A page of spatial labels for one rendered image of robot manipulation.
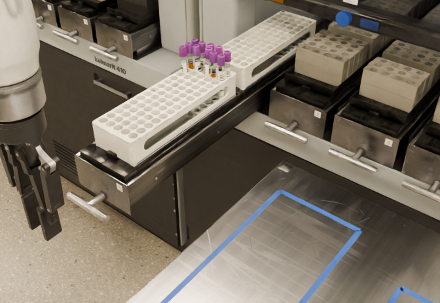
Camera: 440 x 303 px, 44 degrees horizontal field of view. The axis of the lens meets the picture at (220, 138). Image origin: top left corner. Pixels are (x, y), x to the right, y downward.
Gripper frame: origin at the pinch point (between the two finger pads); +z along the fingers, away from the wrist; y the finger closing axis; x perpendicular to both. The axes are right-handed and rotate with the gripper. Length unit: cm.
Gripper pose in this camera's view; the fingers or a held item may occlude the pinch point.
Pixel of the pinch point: (42, 214)
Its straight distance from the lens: 91.1
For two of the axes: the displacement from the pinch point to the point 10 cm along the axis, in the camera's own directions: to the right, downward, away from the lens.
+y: -7.9, -3.7, 5.0
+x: -6.2, 4.6, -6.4
